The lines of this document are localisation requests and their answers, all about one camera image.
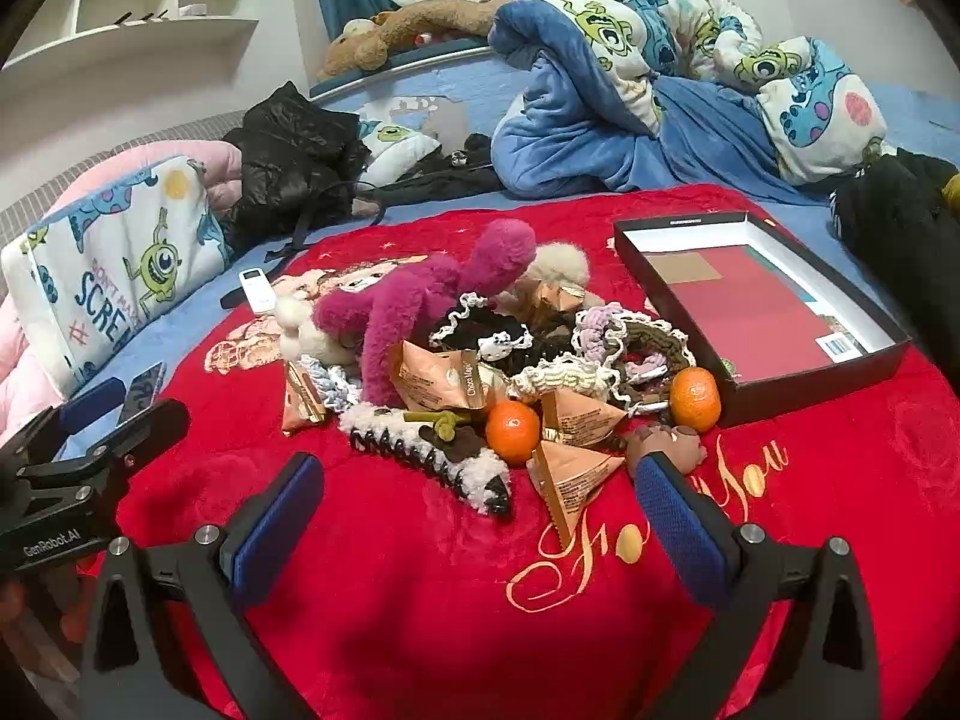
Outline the black lace-trimmed scrunchie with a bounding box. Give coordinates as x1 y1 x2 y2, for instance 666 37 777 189
429 291 535 374

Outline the tangerine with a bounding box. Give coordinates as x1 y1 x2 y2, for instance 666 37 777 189
670 366 722 432
486 400 541 466

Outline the black cardboard box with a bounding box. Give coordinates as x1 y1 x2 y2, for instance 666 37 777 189
613 212 912 428

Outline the bed frame rail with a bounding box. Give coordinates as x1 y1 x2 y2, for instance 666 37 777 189
310 41 494 100

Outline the red embroidered blanket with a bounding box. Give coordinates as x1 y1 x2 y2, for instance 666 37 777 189
75 184 960 720

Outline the brown lace-trimmed scrunchie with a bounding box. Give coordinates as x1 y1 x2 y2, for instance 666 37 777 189
574 307 696 395

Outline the fluffy white hair claw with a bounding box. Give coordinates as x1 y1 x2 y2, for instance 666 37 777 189
337 401 515 518

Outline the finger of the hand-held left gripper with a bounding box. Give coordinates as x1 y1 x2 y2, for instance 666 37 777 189
19 399 191 490
19 377 127 458

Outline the small cartoon print pillow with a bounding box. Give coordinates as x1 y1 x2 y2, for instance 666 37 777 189
356 106 445 190

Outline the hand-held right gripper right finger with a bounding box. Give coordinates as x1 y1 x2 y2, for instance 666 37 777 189
634 452 882 720

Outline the black coat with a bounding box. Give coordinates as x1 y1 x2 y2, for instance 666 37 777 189
829 148 960 335

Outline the green brown hair clip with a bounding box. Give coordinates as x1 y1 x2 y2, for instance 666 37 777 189
403 409 488 462

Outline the large cartoon print pillow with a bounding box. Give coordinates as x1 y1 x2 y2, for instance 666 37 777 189
0 156 230 395

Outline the blue crochet scrunchie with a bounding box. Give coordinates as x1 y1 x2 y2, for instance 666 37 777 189
298 355 362 415

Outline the white remote control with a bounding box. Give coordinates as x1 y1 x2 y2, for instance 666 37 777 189
238 268 281 314

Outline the pink plush toy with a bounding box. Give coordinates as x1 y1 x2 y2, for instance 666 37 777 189
311 219 537 410

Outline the small white plush toy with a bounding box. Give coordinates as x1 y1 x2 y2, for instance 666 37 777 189
274 296 355 366

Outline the cream lace scrunchie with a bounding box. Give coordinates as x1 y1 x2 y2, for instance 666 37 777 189
508 355 625 407

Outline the brown teddy bear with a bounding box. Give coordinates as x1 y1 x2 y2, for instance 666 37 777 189
321 0 520 81

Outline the blue cartoon print quilt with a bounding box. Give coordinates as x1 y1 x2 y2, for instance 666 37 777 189
489 0 898 201

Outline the shiny black puffer jacket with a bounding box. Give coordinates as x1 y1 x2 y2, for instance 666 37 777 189
223 82 374 254

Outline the black smartphone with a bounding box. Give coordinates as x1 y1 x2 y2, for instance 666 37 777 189
116 361 167 422

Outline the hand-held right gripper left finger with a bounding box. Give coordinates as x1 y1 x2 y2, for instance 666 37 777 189
79 452 325 720

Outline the black garment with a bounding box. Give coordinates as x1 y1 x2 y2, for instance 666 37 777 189
358 133 512 205

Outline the blue bed sheet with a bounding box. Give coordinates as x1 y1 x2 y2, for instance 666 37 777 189
58 52 960 458

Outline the white wall shelf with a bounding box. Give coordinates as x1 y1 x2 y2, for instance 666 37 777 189
0 0 283 93

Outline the beige fluffy scrunchie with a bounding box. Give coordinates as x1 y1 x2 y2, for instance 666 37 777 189
525 242 593 308

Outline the red printed booklet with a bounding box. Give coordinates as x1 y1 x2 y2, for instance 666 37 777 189
645 244 871 383

